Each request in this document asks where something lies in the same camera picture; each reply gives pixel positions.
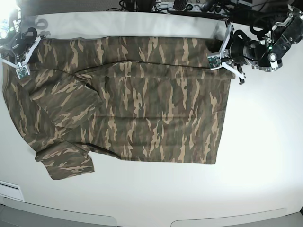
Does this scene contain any camouflage T-shirt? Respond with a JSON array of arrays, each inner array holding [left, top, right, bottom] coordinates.
[[2, 37, 234, 180]]

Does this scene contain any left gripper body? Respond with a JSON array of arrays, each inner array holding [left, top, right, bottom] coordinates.
[[229, 30, 258, 65]]

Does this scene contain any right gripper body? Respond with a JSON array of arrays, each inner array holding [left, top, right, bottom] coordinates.
[[7, 28, 38, 58]]

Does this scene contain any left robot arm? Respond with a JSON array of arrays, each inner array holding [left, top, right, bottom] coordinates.
[[228, 3, 303, 72]]

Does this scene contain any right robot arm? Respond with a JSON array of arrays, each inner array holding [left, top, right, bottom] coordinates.
[[0, 0, 38, 61]]

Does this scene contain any white label plate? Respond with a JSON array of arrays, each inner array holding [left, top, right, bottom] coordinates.
[[0, 181, 25, 202]]

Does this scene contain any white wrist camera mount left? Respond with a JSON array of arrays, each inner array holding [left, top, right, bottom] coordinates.
[[207, 20, 245, 85]]

